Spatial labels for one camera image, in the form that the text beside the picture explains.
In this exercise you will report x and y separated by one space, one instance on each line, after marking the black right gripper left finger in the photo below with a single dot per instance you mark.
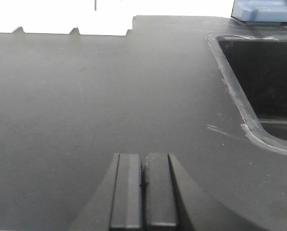
117 203

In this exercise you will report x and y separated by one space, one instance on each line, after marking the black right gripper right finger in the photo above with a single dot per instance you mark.
174 202

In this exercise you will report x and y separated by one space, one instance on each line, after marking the black lab sink basin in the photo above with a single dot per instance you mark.
255 72

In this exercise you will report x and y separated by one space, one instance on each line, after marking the white right storage bin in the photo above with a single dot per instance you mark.
104 17

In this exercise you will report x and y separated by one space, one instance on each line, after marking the white storage bin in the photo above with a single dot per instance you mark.
104 17
46 16

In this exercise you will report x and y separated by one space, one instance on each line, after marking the white middle storage bin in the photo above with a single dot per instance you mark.
46 16

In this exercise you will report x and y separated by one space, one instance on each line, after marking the blue equipment base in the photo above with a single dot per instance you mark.
260 11

